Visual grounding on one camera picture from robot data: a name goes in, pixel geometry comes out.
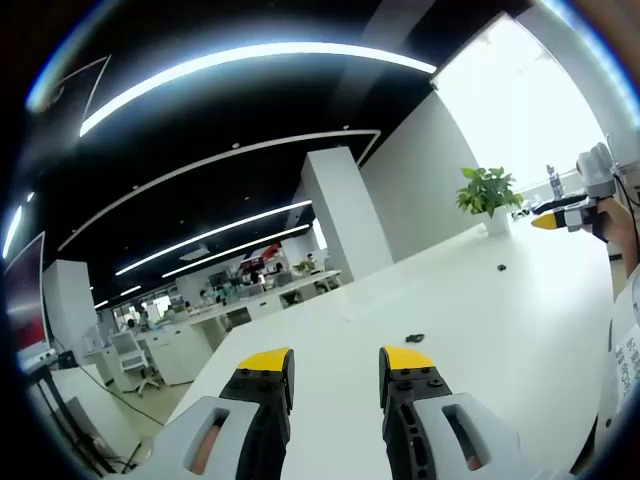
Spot small dark items by window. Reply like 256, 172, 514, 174
509, 198, 540, 219

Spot black screen stand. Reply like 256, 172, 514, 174
27, 366, 121, 476

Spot long curved ceiling light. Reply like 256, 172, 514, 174
78, 41, 439, 139

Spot white office chair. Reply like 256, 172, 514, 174
108, 331, 162, 398

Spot red display screen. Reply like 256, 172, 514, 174
3, 231, 52, 375

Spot person's right hand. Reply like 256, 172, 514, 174
592, 197, 639, 261

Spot white square pillar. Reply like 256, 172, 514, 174
299, 146, 395, 284

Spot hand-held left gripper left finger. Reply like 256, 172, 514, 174
107, 346, 296, 480

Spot green plant in white pot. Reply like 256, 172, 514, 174
455, 167, 525, 236

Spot black floor cable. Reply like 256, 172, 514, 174
92, 382, 167, 427

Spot short ceiling light strip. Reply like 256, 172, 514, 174
1, 203, 25, 260

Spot small figure on window ledge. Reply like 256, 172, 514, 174
545, 163, 564, 199

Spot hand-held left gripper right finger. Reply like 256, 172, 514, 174
378, 345, 551, 480

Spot row of white office desks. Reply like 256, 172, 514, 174
82, 268, 344, 389

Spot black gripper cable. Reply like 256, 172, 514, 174
610, 167, 640, 236

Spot wide white pillar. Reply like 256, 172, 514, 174
42, 258, 97, 354

